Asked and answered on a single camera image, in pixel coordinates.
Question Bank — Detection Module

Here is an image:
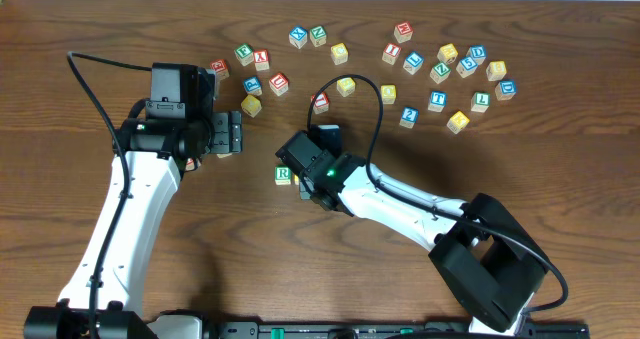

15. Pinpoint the green R block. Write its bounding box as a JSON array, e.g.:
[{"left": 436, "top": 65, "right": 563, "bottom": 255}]
[{"left": 274, "top": 165, "right": 292, "bottom": 185}]

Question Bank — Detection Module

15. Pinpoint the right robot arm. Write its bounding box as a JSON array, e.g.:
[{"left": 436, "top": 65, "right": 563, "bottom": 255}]
[{"left": 276, "top": 125, "right": 549, "bottom": 336}]

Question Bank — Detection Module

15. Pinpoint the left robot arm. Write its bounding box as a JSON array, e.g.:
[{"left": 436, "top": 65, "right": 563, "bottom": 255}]
[{"left": 23, "top": 63, "right": 242, "bottom": 338}]

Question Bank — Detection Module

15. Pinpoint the red block upper left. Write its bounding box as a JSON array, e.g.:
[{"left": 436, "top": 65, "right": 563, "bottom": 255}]
[{"left": 210, "top": 59, "right": 230, "bottom": 81}]

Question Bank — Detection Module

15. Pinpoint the red I block centre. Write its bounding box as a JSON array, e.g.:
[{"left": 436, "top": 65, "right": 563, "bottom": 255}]
[{"left": 311, "top": 92, "right": 330, "bottom": 114}]

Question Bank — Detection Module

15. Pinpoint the red i block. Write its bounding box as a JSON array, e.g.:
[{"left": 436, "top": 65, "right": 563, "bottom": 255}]
[
  {"left": 382, "top": 43, "right": 401, "bottom": 65},
  {"left": 311, "top": 92, "right": 330, "bottom": 114}
]

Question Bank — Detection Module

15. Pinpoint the blue P block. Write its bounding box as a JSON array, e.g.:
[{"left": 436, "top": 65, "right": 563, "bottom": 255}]
[{"left": 243, "top": 76, "right": 262, "bottom": 96}]

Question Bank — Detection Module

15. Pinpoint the red U block lower left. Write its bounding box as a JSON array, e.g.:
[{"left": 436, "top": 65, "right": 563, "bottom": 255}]
[{"left": 185, "top": 158, "right": 201, "bottom": 172}]

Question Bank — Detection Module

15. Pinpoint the red u block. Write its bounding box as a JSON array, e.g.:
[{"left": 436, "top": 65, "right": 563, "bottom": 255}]
[
  {"left": 185, "top": 158, "right": 201, "bottom": 172},
  {"left": 269, "top": 73, "right": 289, "bottom": 96}
]

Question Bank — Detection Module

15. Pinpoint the green F block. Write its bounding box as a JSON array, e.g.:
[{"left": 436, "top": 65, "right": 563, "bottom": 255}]
[{"left": 234, "top": 43, "right": 254, "bottom": 66}]

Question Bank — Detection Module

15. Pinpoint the red U block upper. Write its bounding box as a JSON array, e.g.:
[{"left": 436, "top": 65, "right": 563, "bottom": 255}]
[{"left": 269, "top": 73, "right": 289, "bottom": 96}]

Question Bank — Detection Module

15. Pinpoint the red Y block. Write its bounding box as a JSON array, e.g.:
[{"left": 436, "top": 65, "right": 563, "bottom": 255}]
[{"left": 253, "top": 50, "right": 270, "bottom": 71}]

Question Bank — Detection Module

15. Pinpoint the blue 2 block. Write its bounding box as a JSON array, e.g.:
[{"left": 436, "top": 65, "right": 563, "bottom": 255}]
[{"left": 399, "top": 107, "right": 419, "bottom": 129}]

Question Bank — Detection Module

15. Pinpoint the blue X block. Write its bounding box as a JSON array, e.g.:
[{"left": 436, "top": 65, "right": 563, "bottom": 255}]
[{"left": 288, "top": 26, "right": 308, "bottom": 49}]

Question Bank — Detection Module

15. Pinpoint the green N block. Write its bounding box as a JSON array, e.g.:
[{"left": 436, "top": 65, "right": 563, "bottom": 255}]
[{"left": 309, "top": 25, "right": 327, "bottom": 47}]

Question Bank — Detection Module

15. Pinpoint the red I block right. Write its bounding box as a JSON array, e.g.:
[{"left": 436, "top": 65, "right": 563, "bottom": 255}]
[{"left": 382, "top": 43, "right": 401, "bottom": 65}]

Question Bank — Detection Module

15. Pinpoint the blue L block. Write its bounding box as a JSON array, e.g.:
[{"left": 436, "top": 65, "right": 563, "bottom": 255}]
[{"left": 403, "top": 51, "right": 424, "bottom": 75}]

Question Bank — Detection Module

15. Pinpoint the blue T block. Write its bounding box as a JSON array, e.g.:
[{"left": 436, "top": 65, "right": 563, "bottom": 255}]
[{"left": 427, "top": 91, "right": 447, "bottom": 113}]

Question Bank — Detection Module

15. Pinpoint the red H block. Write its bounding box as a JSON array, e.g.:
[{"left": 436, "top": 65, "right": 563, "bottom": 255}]
[{"left": 394, "top": 21, "right": 414, "bottom": 44}]

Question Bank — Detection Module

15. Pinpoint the green Z block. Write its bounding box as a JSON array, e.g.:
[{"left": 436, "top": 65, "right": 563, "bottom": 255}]
[{"left": 430, "top": 62, "right": 451, "bottom": 84}]

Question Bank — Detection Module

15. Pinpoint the blue 5 block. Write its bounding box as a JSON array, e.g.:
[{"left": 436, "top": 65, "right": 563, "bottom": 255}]
[{"left": 456, "top": 56, "right": 478, "bottom": 78}]

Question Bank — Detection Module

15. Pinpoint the green L block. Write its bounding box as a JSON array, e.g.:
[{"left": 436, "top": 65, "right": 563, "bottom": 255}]
[{"left": 470, "top": 92, "right": 491, "bottom": 113}]

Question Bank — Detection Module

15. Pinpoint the blue D block upper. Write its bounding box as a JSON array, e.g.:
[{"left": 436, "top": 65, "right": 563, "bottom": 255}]
[{"left": 466, "top": 45, "right": 487, "bottom": 65}]

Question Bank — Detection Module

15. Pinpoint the blue d block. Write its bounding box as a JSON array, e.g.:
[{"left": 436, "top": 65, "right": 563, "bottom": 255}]
[
  {"left": 466, "top": 45, "right": 487, "bottom": 65},
  {"left": 495, "top": 80, "right": 517, "bottom": 101}
]

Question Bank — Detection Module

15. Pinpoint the yellow 8 block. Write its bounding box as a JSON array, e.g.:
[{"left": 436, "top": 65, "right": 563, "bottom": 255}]
[{"left": 486, "top": 61, "right": 507, "bottom": 82}]

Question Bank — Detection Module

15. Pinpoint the blue D block right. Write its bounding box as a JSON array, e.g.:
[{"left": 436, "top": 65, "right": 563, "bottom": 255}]
[{"left": 495, "top": 80, "right": 517, "bottom": 101}]

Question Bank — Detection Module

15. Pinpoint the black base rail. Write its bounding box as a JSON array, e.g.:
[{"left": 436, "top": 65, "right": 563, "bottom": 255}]
[{"left": 144, "top": 319, "right": 591, "bottom": 339}]

